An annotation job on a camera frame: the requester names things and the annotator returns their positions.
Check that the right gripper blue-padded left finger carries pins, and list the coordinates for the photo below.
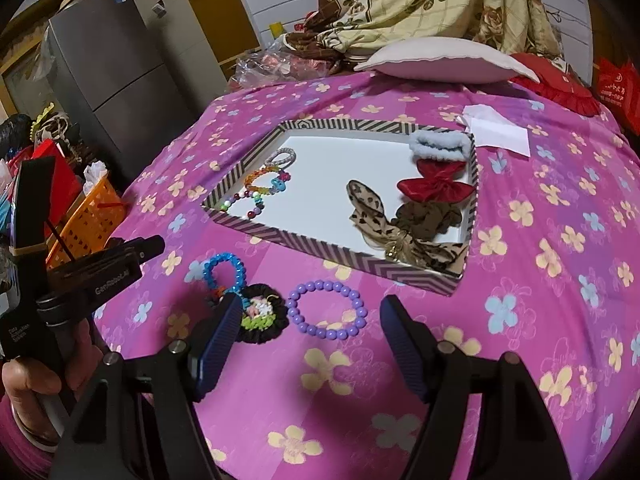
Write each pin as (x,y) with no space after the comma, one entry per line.
(212,339)

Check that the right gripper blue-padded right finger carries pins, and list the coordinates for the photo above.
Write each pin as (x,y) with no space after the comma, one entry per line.
(412,345)

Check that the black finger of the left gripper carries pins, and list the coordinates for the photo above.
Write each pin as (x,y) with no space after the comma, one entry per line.
(145,248)

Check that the brown scrunchie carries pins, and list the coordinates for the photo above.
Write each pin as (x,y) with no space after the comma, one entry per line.
(423,221)

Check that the person's left hand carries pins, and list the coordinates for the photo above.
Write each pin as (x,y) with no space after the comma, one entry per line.
(24,378)

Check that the black flower scrunchie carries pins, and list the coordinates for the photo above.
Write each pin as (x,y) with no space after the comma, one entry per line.
(265,315)

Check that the orange plastic basket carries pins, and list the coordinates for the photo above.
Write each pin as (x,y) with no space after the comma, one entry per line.
(90,225)

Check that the striped tray white inside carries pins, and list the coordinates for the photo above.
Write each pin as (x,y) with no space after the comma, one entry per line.
(313,214)

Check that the purple floral bedsheet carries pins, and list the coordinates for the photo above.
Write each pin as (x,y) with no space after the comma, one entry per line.
(553,275)

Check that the red satin bow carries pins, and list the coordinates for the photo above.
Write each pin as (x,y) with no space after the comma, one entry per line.
(437,183)

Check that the grey refrigerator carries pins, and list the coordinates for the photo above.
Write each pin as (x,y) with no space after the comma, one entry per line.
(108,75)

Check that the clear plastic bag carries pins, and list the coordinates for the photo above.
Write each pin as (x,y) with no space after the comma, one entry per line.
(260,68)

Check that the white paper sheet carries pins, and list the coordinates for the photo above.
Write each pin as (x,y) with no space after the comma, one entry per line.
(491,130)

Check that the pale pink pillow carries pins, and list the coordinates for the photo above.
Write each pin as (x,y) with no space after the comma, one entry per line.
(444,59)

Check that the red cushion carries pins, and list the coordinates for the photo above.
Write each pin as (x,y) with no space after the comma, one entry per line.
(557,86)

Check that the cream floral quilt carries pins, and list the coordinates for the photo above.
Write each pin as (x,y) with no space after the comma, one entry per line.
(354,29)

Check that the red gift bag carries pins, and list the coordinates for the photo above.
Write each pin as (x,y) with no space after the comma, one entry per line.
(618,88)

